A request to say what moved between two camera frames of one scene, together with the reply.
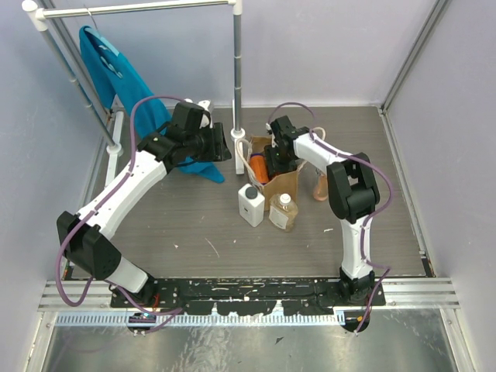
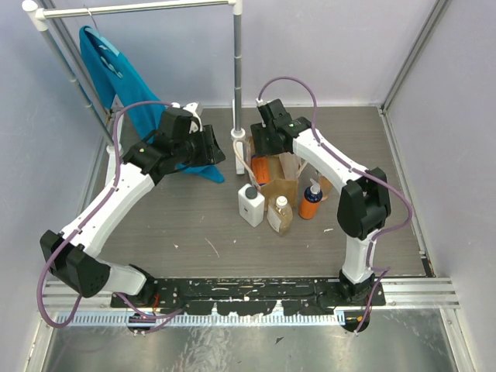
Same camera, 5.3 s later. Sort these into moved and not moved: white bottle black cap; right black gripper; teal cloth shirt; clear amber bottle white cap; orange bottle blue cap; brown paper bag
Moved: clear amber bottle white cap; right black gripper
Not moved: teal cloth shirt; orange bottle blue cap; white bottle black cap; brown paper bag
